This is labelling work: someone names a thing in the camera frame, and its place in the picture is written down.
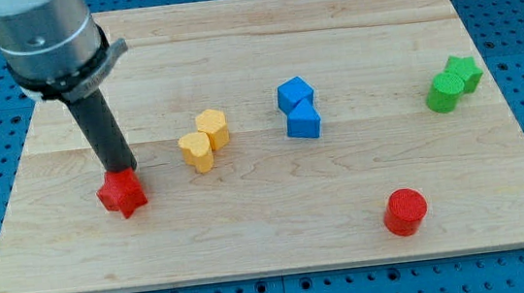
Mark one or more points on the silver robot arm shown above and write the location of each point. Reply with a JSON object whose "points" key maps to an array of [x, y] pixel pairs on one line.
{"points": [[55, 49]]}

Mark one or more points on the red star block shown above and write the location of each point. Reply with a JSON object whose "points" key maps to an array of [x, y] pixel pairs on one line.
{"points": [[122, 192]]}

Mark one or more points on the green star block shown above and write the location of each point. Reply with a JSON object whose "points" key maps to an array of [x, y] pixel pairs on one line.
{"points": [[465, 69]]}

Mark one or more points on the wooden board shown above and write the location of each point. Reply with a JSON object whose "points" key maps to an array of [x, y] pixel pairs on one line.
{"points": [[271, 205]]}

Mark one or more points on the blue triangle block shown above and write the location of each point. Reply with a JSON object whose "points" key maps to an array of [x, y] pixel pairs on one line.
{"points": [[303, 121]]}

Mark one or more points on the yellow hexagon block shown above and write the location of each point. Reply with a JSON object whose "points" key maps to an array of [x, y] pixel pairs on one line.
{"points": [[213, 123]]}

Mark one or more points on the blue cube block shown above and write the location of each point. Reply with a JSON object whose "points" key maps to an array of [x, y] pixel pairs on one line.
{"points": [[292, 92]]}

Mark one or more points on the yellow heart block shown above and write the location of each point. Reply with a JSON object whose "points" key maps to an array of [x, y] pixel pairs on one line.
{"points": [[196, 151]]}

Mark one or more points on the red cylinder block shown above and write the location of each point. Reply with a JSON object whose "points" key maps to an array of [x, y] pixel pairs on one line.
{"points": [[404, 212]]}

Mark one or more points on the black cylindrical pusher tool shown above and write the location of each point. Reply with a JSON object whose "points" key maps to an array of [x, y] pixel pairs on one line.
{"points": [[97, 123]]}

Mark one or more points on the green cylinder block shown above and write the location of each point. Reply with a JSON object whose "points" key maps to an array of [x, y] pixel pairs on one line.
{"points": [[445, 92]]}

